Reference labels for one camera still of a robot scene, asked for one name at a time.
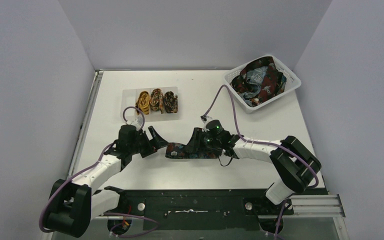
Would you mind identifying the pile of patterned ties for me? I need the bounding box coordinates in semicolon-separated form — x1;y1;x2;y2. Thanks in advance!
230;56;287;107

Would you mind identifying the white plastic basket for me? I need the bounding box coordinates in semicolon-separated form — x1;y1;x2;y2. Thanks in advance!
223;54;302;114

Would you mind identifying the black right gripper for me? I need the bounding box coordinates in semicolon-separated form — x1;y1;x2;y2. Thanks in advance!
185;127;221;153

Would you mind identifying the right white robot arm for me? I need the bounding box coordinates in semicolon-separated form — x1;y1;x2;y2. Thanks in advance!
192;115;322;205

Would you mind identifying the dark brown rolled tie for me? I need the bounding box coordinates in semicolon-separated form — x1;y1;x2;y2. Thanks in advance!
163;91;178;114

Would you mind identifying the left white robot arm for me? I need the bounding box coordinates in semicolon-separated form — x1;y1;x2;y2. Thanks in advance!
39;124;169;238

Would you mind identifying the orange patterned rolled tie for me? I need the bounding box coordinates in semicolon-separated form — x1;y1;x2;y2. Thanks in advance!
150;88;164;114

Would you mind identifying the yellow rolled tie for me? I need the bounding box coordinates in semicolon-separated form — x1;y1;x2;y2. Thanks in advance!
135;91;151;115

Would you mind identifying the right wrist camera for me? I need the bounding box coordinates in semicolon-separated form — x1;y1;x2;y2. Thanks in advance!
200;115;214;125

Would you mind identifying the navy floral tie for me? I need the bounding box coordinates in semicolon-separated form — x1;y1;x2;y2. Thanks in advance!
165;142;223;159

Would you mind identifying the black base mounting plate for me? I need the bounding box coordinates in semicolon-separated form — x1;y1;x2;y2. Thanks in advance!
106;186;281;231

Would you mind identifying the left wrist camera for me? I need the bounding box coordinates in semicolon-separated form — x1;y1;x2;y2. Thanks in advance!
126;117;145;131

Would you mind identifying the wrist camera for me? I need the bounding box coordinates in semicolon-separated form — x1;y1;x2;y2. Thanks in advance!
200;115;214;125
126;117;145;131

